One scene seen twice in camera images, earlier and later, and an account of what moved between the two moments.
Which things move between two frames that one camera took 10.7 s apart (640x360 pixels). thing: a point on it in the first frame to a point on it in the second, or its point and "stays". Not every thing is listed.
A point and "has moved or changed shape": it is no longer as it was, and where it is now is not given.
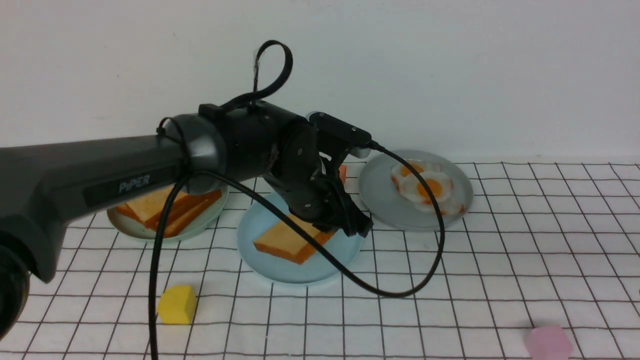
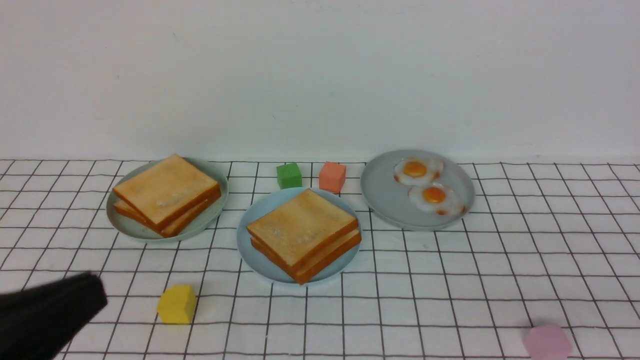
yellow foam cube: (176, 305) stays
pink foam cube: (550, 342) stays
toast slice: (150, 210) to (325, 258)
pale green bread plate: (127, 224) stays
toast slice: (286, 242) has moved or changed shape
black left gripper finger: (353, 220) to (37, 321)
